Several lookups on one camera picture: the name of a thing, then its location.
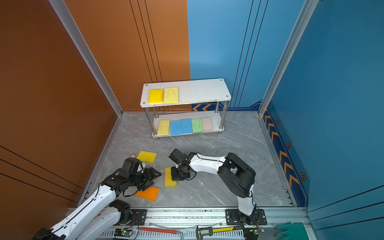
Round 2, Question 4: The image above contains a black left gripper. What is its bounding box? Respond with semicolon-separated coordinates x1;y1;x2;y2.
129;166;163;191

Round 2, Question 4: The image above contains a yellow cellulose sponge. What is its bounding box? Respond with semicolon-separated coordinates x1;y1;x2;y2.
164;87;179;105
157;120;171;136

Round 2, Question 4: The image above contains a blue cellulose sponge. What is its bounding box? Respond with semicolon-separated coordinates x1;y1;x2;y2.
180;119;193;134
170;120;182;136

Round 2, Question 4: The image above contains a green cellulose sponge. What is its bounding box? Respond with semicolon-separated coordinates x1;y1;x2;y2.
191;119;203;134

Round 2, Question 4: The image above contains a beige foam sponge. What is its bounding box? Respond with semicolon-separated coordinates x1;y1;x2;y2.
201;117;213;133

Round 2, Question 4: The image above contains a thick yellow foam sponge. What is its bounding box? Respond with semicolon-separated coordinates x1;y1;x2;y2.
148;89;164;104

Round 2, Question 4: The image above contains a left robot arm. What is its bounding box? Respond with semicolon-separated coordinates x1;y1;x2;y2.
33;158;162;240

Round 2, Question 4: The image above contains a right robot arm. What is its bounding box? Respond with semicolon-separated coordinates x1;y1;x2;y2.
169;149;257;225

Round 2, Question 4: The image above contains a white two-tier shelf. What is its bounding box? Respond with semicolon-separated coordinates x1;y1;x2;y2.
140;78;232;138

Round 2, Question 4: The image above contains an orange foam sponge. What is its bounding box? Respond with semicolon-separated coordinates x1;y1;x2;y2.
136;187;160;202

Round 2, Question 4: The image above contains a small yellow foam sponge left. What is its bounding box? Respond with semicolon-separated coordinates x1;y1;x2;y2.
137;151;157;164

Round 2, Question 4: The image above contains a left circuit board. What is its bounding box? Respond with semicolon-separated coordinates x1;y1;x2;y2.
114;229;133;238

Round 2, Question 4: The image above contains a circuit board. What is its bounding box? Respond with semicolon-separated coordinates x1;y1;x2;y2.
114;229;133;238
250;228;265;235

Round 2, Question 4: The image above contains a digital caliper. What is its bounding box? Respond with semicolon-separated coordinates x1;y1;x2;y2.
196;226;244;240

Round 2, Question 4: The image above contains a right circuit board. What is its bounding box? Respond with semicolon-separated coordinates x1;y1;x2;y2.
250;228;265;235

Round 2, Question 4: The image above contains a green rubber glove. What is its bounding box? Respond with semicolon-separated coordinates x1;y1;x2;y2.
276;223;309;240

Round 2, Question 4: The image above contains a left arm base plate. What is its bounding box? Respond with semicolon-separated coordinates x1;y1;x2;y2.
117;209;147;226

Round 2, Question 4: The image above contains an aluminium front rail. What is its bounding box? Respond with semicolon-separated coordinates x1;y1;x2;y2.
65;206;317;240

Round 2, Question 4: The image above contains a red-handled tool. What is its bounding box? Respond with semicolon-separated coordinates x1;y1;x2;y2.
140;228;178;235

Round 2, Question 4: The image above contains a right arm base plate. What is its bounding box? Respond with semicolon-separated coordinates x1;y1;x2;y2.
225;208;268;226

